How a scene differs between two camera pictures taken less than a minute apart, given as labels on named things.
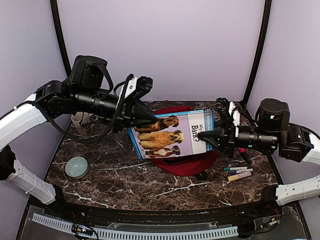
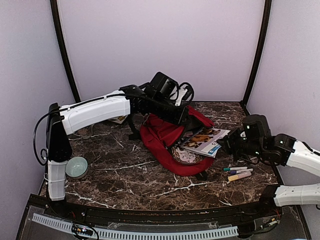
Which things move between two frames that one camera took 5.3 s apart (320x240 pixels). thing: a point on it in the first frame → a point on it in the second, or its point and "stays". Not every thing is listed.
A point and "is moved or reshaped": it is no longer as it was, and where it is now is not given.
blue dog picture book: [174, 134] is moved or reshaped
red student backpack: [192, 165] is moved or reshaped
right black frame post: [258, 57] stays
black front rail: [266, 207] stays
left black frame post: [60, 36] stays
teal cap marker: [233, 169] stays
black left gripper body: [124, 115] → [168, 115]
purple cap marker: [245, 170] stays
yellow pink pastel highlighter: [239, 176] stays
